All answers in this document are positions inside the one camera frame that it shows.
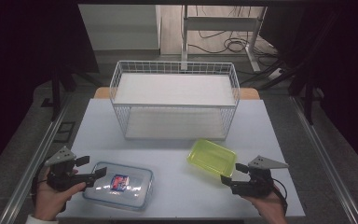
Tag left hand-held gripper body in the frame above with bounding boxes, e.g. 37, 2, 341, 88
45, 146, 96, 192

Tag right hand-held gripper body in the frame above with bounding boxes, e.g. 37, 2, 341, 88
231, 155, 290, 198

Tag green plastic food container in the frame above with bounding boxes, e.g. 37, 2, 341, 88
186, 138, 238, 178

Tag clear lidded food container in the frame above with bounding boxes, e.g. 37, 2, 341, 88
82, 161, 155, 213

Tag white wire shelf rack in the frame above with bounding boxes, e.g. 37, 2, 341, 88
108, 60, 241, 141

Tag person's left hand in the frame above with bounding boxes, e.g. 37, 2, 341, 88
32, 167, 87, 222

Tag person's right hand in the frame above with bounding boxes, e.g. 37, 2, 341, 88
249, 192, 289, 224

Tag black floor plate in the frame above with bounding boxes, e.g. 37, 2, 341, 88
52, 120, 76, 145

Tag wooden table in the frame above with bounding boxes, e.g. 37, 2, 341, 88
92, 86, 261, 101

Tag black metal stand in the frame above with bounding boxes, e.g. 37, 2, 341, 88
40, 60, 104, 123
239, 55, 325, 126

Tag white power strip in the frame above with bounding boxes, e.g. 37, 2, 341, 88
267, 67, 285, 80

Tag dark curtain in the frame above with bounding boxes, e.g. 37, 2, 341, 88
259, 4, 358, 175
0, 0, 101, 181

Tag white cabinet panel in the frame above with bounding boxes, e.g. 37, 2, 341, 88
77, 4, 163, 52

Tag left hand-held gripper cable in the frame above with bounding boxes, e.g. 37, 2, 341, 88
30, 169, 49, 208

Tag hand-held gripper cable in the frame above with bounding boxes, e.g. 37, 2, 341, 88
272, 178, 289, 217
30, 169, 49, 208

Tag right hand-held gripper cable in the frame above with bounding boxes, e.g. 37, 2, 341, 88
272, 178, 289, 217

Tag aluminium floor rail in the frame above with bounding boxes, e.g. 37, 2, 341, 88
289, 95, 358, 224
0, 92, 73, 224

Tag black floor cables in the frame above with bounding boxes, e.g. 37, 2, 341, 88
187, 5, 282, 64

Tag white metal desk frame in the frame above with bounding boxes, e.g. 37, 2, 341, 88
180, 4, 269, 74

